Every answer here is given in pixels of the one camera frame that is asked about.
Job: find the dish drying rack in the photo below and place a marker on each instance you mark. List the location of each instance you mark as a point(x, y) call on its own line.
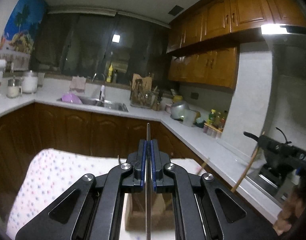
point(141, 98)

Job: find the dark window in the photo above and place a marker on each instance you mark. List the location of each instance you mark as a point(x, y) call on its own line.
point(85, 44)

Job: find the black wok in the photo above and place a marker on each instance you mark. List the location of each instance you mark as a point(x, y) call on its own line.
point(274, 177)

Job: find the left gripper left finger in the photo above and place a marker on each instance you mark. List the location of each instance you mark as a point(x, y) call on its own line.
point(92, 207)

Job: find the wooden chopstick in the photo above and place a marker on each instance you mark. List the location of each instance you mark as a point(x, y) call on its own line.
point(203, 166)
point(250, 163)

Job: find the green oil bottle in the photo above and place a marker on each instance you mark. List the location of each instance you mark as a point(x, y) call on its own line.
point(212, 117)

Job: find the black wok handle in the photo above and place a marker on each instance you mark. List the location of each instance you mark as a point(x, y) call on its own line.
point(251, 136)

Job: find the steel pot upside down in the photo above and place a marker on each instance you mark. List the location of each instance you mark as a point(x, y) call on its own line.
point(178, 109)

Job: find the yellow detergent bottle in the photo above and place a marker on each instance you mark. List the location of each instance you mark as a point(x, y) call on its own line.
point(109, 75)

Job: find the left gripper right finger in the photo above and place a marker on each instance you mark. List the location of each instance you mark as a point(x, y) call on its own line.
point(203, 207)

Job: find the upper wooden cabinets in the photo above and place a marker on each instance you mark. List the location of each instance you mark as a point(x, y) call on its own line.
point(204, 39)

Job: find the right hand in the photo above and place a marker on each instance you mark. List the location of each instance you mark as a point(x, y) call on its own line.
point(292, 209)

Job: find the tropical fruit poster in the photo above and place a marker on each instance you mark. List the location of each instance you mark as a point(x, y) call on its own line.
point(18, 37)

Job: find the wooden cabinets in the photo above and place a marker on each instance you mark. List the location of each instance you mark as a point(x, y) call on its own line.
point(30, 129)
point(204, 39)

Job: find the small white pot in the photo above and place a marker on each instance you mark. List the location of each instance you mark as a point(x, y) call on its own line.
point(14, 88)

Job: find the large white cooker pot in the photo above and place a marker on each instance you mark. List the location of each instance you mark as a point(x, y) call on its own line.
point(29, 82)

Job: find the steel chopstick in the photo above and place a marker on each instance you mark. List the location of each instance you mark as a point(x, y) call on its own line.
point(148, 183)

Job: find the chrome faucet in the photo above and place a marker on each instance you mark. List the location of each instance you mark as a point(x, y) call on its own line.
point(99, 76)

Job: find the purple basin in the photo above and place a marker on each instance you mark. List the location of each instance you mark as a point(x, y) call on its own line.
point(71, 98)

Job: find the range hood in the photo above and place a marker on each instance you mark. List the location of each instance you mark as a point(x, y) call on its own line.
point(289, 35)

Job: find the wooden utensil holder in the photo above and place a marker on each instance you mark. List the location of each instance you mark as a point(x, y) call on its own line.
point(162, 216)

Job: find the lower wooden cabinets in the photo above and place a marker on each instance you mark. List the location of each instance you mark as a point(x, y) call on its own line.
point(30, 129)

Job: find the hanging dish cloth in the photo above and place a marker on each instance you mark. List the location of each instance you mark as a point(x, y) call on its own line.
point(78, 84)

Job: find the floral white table cloth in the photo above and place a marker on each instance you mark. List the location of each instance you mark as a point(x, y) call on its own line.
point(49, 174)

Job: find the translucent plastic cup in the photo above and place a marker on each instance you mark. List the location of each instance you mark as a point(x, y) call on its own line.
point(189, 118)

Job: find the steel kitchen sink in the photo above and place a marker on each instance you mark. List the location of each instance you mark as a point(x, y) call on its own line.
point(117, 106)

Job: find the wooden cutting board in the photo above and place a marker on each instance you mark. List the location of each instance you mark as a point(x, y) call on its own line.
point(146, 82)

